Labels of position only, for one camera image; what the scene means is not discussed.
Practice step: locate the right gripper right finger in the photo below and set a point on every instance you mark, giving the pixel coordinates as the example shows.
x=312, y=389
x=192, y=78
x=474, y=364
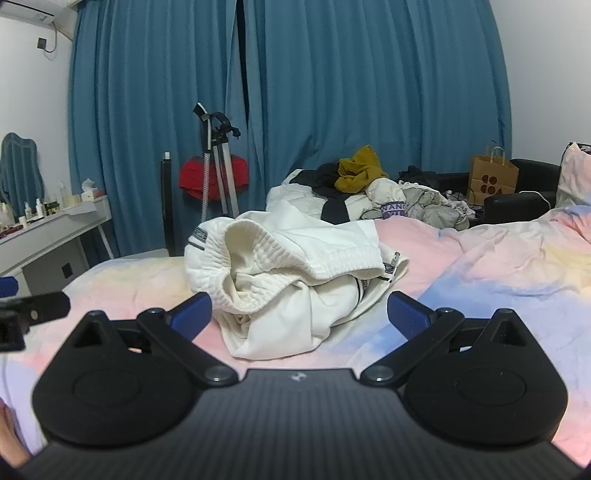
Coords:
x=426, y=332

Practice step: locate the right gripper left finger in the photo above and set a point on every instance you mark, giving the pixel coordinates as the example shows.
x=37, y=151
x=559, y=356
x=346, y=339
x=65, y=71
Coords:
x=172, y=333

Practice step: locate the white sweatshirt jacket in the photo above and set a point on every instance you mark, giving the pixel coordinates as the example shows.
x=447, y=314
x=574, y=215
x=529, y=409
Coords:
x=280, y=280

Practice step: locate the person's left hand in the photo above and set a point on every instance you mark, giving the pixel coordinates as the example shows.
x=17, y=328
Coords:
x=11, y=448

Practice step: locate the white desk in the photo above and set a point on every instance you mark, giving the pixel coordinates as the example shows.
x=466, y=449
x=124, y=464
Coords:
x=48, y=255

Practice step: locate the black upright board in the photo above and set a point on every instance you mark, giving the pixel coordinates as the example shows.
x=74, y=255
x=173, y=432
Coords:
x=167, y=204

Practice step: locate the grey crumpled garment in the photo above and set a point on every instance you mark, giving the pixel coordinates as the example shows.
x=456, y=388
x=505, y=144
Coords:
x=433, y=208

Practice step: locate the pastel tie-dye bed duvet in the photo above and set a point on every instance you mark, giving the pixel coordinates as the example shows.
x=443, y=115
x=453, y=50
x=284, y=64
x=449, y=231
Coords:
x=540, y=269

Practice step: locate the teal chair back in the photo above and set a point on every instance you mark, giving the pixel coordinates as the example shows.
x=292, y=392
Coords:
x=21, y=180

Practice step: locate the white tissue box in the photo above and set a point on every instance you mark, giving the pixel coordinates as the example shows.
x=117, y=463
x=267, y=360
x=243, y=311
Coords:
x=89, y=191

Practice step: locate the red garment on stand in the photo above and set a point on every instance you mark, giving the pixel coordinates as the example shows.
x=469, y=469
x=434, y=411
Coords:
x=191, y=177

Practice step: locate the brown paper bag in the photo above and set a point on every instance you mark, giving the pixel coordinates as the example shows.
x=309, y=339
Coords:
x=491, y=174

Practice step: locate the mustard yellow garment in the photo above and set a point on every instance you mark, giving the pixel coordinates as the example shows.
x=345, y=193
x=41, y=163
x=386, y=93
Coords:
x=359, y=171

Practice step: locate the white and black puffer jacket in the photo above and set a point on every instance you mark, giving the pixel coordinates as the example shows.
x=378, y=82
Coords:
x=313, y=193

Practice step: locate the black sofa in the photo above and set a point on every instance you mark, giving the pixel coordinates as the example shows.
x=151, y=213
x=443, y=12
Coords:
x=535, y=193

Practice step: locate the pastel pillow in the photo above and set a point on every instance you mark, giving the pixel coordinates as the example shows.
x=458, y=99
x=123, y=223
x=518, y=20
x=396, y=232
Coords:
x=574, y=186

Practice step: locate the garment steamer stand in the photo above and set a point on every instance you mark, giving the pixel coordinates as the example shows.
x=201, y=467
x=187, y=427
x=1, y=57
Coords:
x=217, y=154

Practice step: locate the blue curtain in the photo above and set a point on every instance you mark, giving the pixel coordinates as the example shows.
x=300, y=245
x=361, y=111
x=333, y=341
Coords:
x=306, y=82

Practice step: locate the white air conditioner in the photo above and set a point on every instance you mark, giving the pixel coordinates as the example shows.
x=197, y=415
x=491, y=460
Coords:
x=37, y=11

